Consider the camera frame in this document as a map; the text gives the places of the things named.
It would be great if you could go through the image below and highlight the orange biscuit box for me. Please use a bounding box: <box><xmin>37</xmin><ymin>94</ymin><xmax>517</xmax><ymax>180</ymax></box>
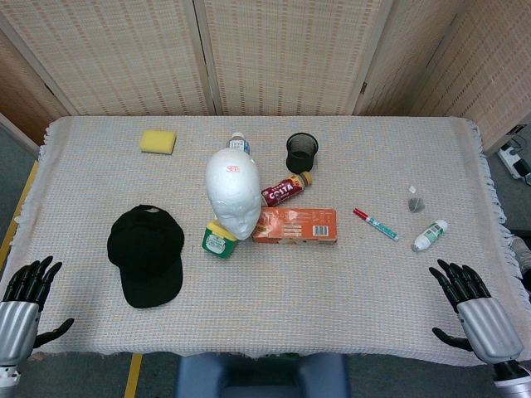
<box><xmin>251</xmin><ymin>207</ymin><xmax>338</xmax><ymax>245</ymax></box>

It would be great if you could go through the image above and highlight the beige woven tablecloth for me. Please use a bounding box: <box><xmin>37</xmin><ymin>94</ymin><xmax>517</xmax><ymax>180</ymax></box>
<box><xmin>11</xmin><ymin>115</ymin><xmax>531</xmax><ymax>367</ymax></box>

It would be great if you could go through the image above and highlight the yellow sponge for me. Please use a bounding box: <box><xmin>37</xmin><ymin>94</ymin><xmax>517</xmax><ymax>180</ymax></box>
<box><xmin>139</xmin><ymin>129</ymin><xmax>178</xmax><ymax>156</ymax></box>

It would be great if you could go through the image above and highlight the Costa coffee bottle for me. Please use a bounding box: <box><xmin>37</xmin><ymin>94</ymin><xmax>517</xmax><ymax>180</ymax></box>
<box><xmin>261</xmin><ymin>171</ymin><xmax>314</xmax><ymax>208</ymax></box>

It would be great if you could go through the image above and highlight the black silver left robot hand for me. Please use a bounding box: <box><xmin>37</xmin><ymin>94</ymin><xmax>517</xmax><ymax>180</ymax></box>
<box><xmin>0</xmin><ymin>255</ymin><xmax>76</xmax><ymax>376</ymax></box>

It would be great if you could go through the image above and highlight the black baseball cap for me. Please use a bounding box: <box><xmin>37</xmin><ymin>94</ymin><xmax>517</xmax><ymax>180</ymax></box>
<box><xmin>106</xmin><ymin>204</ymin><xmax>185</xmax><ymax>309</ymax></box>

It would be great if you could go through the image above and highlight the green tub yellow lid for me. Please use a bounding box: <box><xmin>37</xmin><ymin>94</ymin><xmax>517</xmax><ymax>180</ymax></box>
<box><xmin>201</xmin><ymin>220</ymin><xmax>239</xmax><ymax>261</ymax></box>

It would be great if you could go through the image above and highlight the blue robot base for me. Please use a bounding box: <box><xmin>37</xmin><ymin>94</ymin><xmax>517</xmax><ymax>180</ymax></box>
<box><xmin>174</xmin><ymin>352</ymin><xmax>352</xmax><ymax>398</ymax></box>

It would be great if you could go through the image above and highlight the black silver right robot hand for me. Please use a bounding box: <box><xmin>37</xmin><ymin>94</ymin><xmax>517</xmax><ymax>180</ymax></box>
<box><xmin>428</xmin><ymin>259</ymin><xmax>524</xmax><ymax>366</ymax></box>

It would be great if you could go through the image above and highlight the grey tea bag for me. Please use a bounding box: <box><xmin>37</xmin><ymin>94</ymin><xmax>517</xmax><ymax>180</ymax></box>
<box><xmin>406</xmin><ymin>185</ymin><xmax>426</xmax><ymax>214</ymax></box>

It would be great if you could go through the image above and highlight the white foam mannequin head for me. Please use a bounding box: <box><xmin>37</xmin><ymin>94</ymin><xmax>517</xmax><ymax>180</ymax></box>
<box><xmin>205</xmin><ymin>148</ymin><xmax>262</xmax><ymax>241</ymax></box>

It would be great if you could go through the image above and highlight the white power strip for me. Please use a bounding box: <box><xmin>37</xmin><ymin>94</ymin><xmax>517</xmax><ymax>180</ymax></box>
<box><xmin>497</xmin><ymin>143</ymin><xmax>531</xmax><ymax>187</ymax></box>

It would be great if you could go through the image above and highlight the black mesh pen holder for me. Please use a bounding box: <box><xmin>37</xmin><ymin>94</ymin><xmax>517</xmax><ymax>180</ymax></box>
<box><xmin>285</xmin><ymin>132</ymin><xmax>320</xmax><ymax>174</ymax></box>

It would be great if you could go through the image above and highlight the red capped marker pen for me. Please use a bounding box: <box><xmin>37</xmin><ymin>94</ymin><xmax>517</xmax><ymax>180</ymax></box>
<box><xmin>353</xmin><ymin>207</ymin><xmax>401</xmax><ymax>242</ymax></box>

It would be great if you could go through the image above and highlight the small white green bottle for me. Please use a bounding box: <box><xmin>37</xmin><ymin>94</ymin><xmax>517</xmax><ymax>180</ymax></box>
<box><xmin>411</xmin><ymin>220</ymin><xmax>450</xmax><ymax>254</ymax></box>

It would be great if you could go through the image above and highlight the clear water bottle blue label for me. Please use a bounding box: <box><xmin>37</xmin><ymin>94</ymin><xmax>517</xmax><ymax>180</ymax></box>
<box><xmin>225</xmin><ymin>132</ymin><xmax>252</xmax><ymax>156</ymax></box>

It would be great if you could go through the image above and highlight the woven folding screen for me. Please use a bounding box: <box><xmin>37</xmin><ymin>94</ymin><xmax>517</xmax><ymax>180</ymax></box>
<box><xmin>0</xmin><ymin>0</ymin><xmax>531</xmax><ymax>157</ymax></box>

